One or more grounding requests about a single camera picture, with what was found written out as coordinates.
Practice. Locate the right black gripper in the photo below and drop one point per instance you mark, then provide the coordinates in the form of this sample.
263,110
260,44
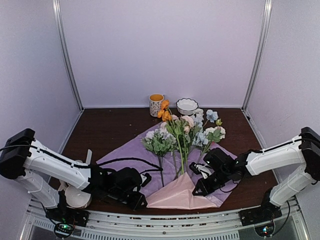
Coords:
201,183

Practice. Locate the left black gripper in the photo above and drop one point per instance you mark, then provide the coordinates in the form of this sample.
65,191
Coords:
139,200

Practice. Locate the pink purple wrapping paper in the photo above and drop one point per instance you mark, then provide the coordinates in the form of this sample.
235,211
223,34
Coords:
165,190

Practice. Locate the light blue fake flower stem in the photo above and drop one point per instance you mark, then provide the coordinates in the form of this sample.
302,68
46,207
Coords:
200,120

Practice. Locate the purple hydrangea fake flower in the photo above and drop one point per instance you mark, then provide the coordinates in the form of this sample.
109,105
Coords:
160,142

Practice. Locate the pink fake flower stem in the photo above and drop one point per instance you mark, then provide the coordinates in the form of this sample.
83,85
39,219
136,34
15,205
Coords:
187,125

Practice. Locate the orange fake flower stem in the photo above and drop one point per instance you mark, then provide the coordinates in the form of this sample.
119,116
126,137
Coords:
166,115

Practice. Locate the patterned mug with orange inside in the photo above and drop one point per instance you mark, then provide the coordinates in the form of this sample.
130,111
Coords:
155,102

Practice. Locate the white fake flower stem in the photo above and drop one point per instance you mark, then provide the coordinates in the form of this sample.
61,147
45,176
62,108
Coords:
209,136

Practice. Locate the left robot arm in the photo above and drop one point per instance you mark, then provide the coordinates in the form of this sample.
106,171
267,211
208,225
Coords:
58,181

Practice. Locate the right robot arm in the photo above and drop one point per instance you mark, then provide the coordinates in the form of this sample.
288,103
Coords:
303,149

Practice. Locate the white round cup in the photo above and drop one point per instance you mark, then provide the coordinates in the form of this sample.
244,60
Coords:
77,198

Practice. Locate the beige ribbon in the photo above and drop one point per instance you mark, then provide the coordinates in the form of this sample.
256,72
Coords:
78,173

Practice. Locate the white scalloped bowl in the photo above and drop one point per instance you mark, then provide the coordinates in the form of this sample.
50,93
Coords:
186,106

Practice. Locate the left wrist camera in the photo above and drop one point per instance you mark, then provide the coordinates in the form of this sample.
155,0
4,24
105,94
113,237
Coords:
145,179

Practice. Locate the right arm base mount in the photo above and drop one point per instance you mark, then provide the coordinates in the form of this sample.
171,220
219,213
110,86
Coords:
261,219

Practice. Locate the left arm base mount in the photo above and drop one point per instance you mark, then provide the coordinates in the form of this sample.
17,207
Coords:
65,222

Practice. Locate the aluminium front rail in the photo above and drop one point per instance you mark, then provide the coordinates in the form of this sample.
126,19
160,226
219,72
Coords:
109,220

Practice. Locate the right aluminium frame post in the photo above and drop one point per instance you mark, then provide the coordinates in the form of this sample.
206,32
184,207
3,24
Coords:
264,30

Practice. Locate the aluminium frame post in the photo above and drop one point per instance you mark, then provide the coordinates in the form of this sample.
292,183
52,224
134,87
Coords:
66,57
264,30

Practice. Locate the left aluminium frame post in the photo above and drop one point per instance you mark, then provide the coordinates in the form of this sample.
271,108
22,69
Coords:
66,57

